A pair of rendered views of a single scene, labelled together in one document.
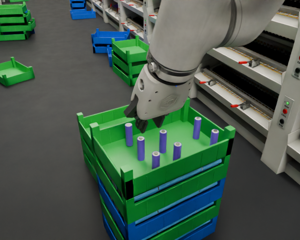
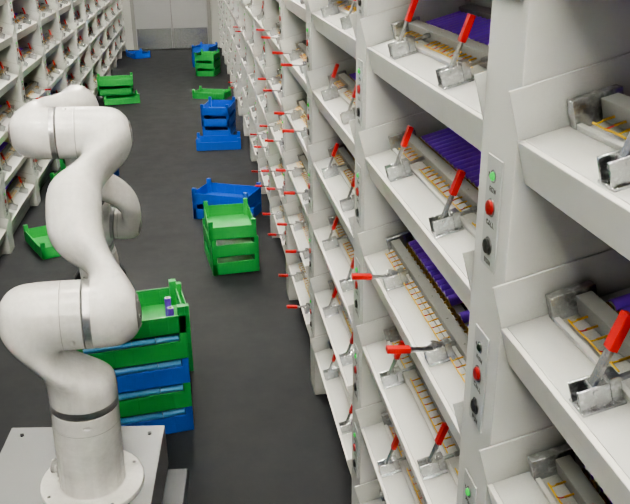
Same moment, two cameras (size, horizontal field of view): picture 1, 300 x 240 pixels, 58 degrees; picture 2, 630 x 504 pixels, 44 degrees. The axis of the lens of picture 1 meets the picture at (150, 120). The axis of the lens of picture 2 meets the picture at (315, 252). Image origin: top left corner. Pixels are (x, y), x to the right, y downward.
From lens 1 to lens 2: 172 cm
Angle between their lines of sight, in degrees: 16
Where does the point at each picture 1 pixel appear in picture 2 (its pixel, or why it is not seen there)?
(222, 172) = (180, 349)
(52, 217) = (39, 397)
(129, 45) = (233, 212)
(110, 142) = not seen: hidden behind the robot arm
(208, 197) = (169, 375)
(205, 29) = not seen: hidden behind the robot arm
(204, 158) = (152, 329)
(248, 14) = (120, 222)
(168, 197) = (118, 359)
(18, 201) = (12, 381)
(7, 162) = not seen: hidden behind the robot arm
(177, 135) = (154, 313)
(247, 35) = (124, 233)
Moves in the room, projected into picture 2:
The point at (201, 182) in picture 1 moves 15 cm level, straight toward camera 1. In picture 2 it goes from (155, 354) to (118, 379)
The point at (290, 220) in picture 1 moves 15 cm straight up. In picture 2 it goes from (284, 433) to (282, 388)
